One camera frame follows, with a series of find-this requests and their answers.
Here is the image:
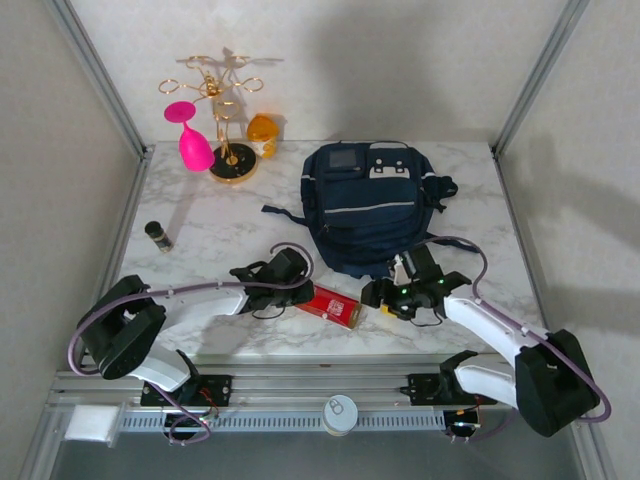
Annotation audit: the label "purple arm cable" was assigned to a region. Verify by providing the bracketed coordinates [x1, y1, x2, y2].
[67, 242, 315, 446]
[414, 234, 614, 444]

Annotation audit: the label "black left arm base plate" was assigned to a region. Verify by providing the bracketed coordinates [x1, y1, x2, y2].
[139, 373, 234, 407]

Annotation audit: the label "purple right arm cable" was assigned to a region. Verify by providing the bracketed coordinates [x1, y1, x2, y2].
[414, 234, 614, 444]

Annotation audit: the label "navy blue backpack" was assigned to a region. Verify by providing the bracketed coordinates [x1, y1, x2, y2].
[261, 140, 459, 280]

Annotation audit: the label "grey slotted cable duct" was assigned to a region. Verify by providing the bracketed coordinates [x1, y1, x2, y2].
[119, 409, 447, 434]

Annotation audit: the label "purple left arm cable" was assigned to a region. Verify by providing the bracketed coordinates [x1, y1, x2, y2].
[67, 242, 315, 446]

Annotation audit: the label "aluminium right side rail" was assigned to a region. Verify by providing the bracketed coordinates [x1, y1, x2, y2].
[492, 144, 584, 374]

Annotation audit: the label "gold wire glass rack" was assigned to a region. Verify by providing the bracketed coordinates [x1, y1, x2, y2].
[158, 53, 262, 186]

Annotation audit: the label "red pencil case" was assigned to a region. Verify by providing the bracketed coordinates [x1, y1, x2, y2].
[299, 283, 369, 331]

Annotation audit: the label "silver tin can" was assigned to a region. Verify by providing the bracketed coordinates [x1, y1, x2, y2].
[321, 394, 359, 437]

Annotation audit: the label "aluminium left frame post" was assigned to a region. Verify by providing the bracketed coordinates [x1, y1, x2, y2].
[42, 0, 156, 157]

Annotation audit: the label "aluminium frame post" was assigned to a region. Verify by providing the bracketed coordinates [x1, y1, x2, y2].
[492, 0, 592, 154]
[42, 0, 156, 157]

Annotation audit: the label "white foam block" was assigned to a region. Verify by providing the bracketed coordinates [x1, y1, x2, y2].
[63, 404, 121, 444]

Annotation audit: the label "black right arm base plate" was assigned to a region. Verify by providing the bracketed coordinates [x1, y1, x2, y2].
[407, 372, 500, 406]

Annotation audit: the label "aluminium right frame post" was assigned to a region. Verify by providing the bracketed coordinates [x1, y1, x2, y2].
[492, 0, 592, 154]

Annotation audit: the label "aluminium front frame rails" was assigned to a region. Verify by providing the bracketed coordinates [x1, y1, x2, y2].
[44, 353, 596, 414]

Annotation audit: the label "pink wine glass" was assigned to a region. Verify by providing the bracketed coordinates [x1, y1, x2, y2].
[162, 99, 216, 173]

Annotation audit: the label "aluminium rail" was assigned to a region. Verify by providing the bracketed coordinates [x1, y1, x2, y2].
[77, 147, 156, 371]
[492, 144, 584, 374]

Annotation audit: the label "small black bottle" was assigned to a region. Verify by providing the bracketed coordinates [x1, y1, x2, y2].
[144, 221, 174, 255]

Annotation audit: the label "aluminium left side rail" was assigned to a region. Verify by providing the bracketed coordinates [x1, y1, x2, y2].
[77, 147, 156, 371]

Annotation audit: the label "orange glass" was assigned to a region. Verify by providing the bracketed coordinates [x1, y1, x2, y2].
[246, 113, 280, 159]

